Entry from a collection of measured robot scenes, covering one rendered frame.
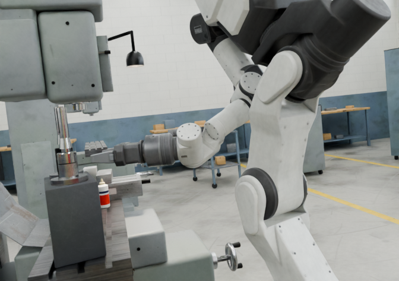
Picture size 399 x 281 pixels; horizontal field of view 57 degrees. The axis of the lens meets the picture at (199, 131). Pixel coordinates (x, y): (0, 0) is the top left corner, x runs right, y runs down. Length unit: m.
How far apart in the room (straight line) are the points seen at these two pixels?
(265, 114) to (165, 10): 7.51
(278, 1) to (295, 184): 0.47
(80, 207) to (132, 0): 7.56
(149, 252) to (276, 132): 0.68
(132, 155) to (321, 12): 0.57
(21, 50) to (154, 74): 6.77
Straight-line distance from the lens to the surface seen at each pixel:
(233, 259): 1.59
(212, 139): 1.05
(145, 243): 1.36
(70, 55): 1.37
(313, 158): 5.99
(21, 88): 1.36
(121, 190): 1.55
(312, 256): 1.05
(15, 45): 1.38
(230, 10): 0.99
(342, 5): 0.82
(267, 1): 0.92
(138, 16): 8.26
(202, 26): 1.20
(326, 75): 0.87
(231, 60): 1.15
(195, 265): 1.43
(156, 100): 8.02
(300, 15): 0.87
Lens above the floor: 1.24
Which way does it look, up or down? 4 degrees down
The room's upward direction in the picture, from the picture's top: 6 degrees counter-clockwise
